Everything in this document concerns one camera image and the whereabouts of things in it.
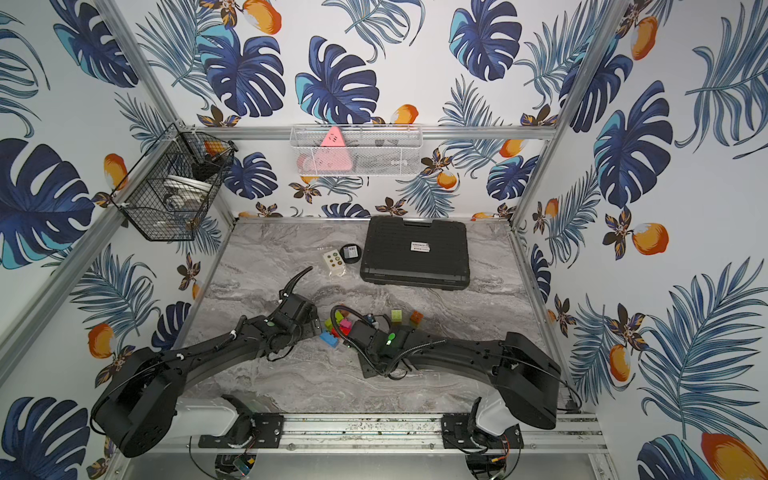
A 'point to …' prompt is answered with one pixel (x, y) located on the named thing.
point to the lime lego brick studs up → (329, 324)
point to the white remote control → (334, 260)
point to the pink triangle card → (331, 155)
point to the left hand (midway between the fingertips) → (305, 322)
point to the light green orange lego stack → (396, 315)
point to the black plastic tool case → (414, 254)
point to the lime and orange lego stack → (340, 315)
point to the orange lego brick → (416, 316)
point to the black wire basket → (170, 189)
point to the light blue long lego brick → (329, 339)
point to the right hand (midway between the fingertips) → (371, 363)
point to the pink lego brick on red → (346, 324)
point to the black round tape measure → (350, 253)
